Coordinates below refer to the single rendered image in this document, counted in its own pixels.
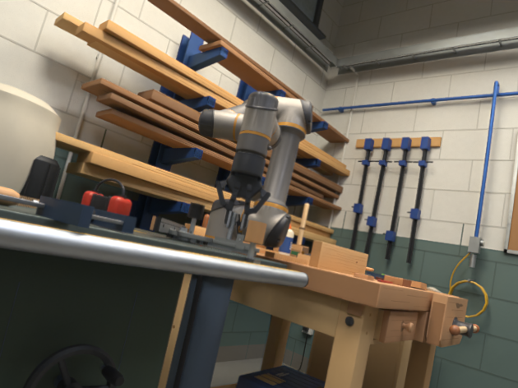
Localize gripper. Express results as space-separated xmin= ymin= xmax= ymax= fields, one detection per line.
xmin=215 ymin=148 xmax=271 ymax=229

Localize pine test piece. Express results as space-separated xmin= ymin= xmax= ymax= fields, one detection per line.
xmin=244 ymin=220 xmax=268 ymax=245

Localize silver mitre gauge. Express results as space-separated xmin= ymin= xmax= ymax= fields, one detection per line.
xmin=155 ymin=200 xmax=260 ymax=262

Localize black mitre gauge knob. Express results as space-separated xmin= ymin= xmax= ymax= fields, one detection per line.
xmin=188 ymin=203 xmax=206 ymax=229

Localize dark blue rip fence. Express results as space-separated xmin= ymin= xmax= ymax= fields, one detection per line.
xmin=0 ymin=193 xmax=137 ymax=234

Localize dark green table saw body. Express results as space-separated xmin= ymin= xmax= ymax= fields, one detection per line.
xmin=0 ymin=192 xmax=309 ymax=388

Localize wooden mallet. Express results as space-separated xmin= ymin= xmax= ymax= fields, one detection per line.
xmin=292 ymin=203 xmax=312 ymax=255

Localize wooden box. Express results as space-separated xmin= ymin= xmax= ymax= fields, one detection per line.
xmin=309 ymin=241 xmax=370 ymax=279

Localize black and blue bar clamp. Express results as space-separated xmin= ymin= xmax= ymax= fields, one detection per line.
xmin=384 ymin=137 xmax=413 ymax=261
xmin=363 ymin=137 xmax=393 ymax=255
xmin=349 ymin=138 xmax=375 ymax=251
xmin=405 ymin=136 xmax=433 ymax=264

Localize red ear defenders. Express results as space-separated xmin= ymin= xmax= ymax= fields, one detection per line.
xmin=81 ymin=178 xmax=134 ymax=217

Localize blue lumber rack with boards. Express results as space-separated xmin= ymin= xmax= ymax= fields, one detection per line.
xmin=54 ymin=0 xmax=351 ymax=244

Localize wooden workbench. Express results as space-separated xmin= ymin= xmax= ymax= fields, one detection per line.
xmin=230 ymin=242 xmax=481 ymax=388

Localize wooden clamp rack strip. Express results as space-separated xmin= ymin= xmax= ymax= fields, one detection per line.
xmin=355 ymin=136 xmax=442 ymax=150

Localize dark blue box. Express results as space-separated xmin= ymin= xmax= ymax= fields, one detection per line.
xmin=236 ymin=365 xmax=326 ymax=388

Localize dark window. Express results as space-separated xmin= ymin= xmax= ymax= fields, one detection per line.
xmin=279 ymin=0 xmax=328 ymax=40

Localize black box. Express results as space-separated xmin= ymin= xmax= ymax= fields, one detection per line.
xmin=20 ymin=155 xmax=62 ymax=199

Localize grey ceiling conduit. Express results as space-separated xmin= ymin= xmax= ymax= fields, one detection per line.
xmin=247 ymin=0 xmax=518 ymax=76

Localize cream dust collector bag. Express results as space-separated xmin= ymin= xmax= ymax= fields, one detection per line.
xmin=0 ymin=82 xmax=62 ymax=194

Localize grey junction box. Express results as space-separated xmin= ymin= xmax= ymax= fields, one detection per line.
xmin=468 ymin=235 xmax=485 ymax=269

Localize black handwheel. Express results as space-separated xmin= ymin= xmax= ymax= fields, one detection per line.
xmin=21 ymin=344 xmax=125 ymax=388

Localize cork notice board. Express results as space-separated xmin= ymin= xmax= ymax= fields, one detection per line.
xmin=503 ymin=133 xmax=518 ymax=256

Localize wall socket with black cable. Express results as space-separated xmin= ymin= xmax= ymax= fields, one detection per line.
xmin=298 ymin=326 xmax=316 ymax=372

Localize yellow cable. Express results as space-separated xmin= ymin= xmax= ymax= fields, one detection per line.
xmin=447 ymin=250 xmax=489 ymax=319

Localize blue wall pipe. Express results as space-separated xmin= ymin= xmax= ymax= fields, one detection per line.
xmin=322 ymin=81 xmax=518 ymax=241

